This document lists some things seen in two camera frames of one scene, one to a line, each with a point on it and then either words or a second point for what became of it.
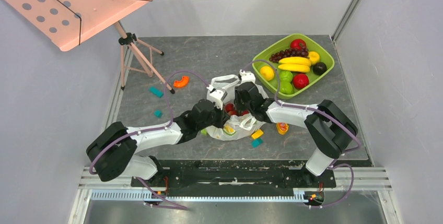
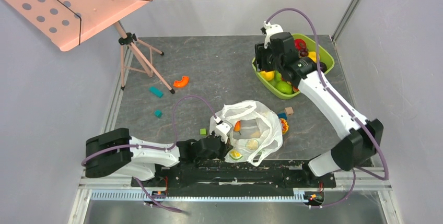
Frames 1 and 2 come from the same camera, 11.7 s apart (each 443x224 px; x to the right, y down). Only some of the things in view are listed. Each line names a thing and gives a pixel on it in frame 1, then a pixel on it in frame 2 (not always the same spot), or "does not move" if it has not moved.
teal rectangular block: x=156 y=91 does not move
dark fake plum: x=319 y=68 does not move
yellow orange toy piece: x=282 y=128 does not move
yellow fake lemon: x=267 y=73 does not move
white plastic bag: x=234 y=128 → x=256 y=132
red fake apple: x=298 y=44 does not move
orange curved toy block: x=183 y=82 does not move
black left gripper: x=222 y=118 → x=225 y=148
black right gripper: x=242 y=97 → x=261 y=58
